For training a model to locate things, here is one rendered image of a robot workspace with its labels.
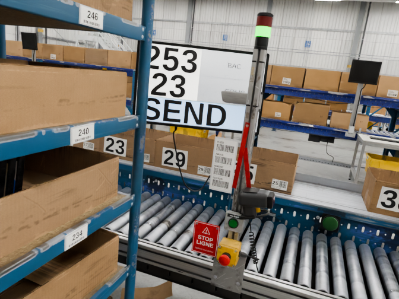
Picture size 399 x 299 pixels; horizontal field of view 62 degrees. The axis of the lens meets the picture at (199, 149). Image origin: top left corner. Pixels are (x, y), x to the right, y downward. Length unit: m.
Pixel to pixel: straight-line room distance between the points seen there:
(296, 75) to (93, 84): 5.68
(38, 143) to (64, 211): 0.19
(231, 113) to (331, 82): 5.06
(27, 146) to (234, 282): 0.99
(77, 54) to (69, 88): 7.44
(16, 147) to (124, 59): 6.87
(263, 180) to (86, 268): 1.19
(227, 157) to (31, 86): 0.75
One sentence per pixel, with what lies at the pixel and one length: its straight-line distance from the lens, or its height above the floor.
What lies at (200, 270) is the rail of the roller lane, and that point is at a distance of 1.37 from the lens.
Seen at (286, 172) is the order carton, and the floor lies 1.00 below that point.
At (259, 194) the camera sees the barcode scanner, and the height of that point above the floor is 1.09.
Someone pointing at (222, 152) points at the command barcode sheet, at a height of 1.19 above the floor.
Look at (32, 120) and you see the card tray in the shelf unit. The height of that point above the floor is 1.35.
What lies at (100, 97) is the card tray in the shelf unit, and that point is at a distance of 0.71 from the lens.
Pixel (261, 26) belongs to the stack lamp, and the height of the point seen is 1.62.
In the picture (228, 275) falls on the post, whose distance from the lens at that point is 1.33.
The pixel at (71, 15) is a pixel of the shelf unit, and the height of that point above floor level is 1.52.
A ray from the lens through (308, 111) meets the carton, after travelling 6.00.
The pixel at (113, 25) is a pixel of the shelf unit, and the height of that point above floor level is 1.53.
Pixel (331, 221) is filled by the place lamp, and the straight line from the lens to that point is 1.75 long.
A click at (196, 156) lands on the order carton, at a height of 1.00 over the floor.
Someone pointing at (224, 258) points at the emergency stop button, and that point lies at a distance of 1.18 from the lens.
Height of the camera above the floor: 1.46
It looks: 13 degrees down
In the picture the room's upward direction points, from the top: 6 degrees clockwise
